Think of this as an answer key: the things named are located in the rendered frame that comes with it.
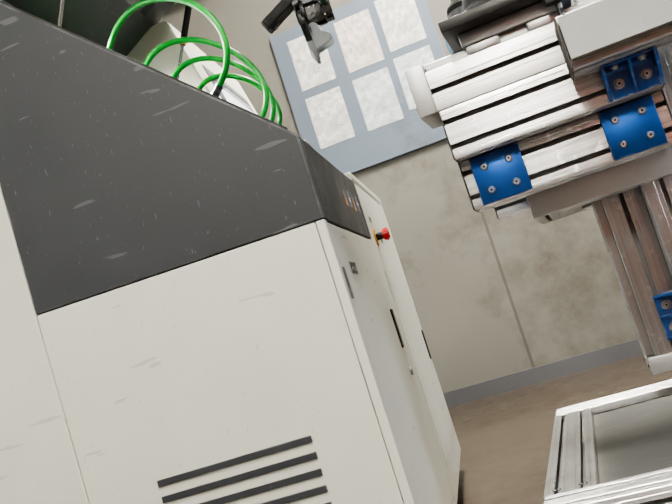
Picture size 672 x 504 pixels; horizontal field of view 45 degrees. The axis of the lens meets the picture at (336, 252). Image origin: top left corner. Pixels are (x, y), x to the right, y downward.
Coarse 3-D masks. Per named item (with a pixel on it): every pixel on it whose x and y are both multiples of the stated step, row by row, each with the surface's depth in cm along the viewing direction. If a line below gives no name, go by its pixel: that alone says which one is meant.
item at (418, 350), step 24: (168, 24) 225; (144, 48) 226; (168, 48) 224; (192, 48) 239; (168, 72) 224; (192, 72) 223; (216, 72) 256; (360, 192) 223; (384, 216) 277; (384, 240) 247; (384, 264) 223; (408, 288) 275; (408, 312) 246; (408, 336) 222; (432, 384) 246; (432, 408) 222; (456, 456) 249; (456, 480) 225
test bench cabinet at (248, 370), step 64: (256, 256) 146; (320, 256) 144; (64, 320) 152; (128, 320) 150; (192, 320) 147; (256, 320) 145; (320, 320) 144; (64, 384) 151; (128, 384) 149; (192, 384) 147; (256, 384) 145; (320, 384) 143; (128, 448) 149; (192, 448) 147; (256, 448) 145; (320, 448) 143; (384, 448) 141
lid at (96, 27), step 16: (16, 0) 175; (32, 0) 179; (48, 0) 183; (64, 0) 188; (80, 0) 192; (96, 0) 197; (112, 0) 202; (128, 0) 211; (48, 16) 187; (64, 16) 192; (80, 16) 197; (96, 16) 202; (112, 16) 207; (144, 16) 219; (160, 16) 225; (80, 32) 202; (96, 32) 207; (128, 32) 218; (144, 32) 225; (128, 48) 224
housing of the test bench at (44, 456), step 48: (0, 192) 155; (0, 240) 154; (0, 288) 154; (0, 336) 154; (0, 384) 153; (48, 384) 152; (0, 432) 153; (48, 432) 151; (0, 480) 153; (48, 480) 151
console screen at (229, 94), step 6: (204, 66) 238; (210, 72) 242; (222, 90) 242; (228, 90) 254; (234, 90) 268; (222, 96) 236; (228, 96) 247; (234, 96) 259; (240, 96) 273; (234, 102) 251; (240, 102) 264; (246, 102) 279; (246, 108) 269
